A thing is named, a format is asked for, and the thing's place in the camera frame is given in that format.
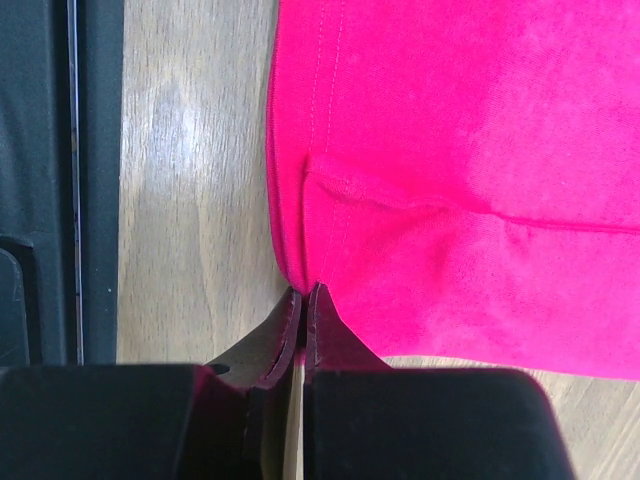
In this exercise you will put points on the red t shirt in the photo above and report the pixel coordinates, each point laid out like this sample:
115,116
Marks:
463,176

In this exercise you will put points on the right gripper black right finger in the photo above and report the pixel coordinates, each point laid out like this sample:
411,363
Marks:
364,419

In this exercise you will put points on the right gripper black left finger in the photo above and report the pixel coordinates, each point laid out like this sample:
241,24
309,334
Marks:
223,420

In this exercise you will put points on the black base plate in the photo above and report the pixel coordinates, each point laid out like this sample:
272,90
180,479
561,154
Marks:
61,98

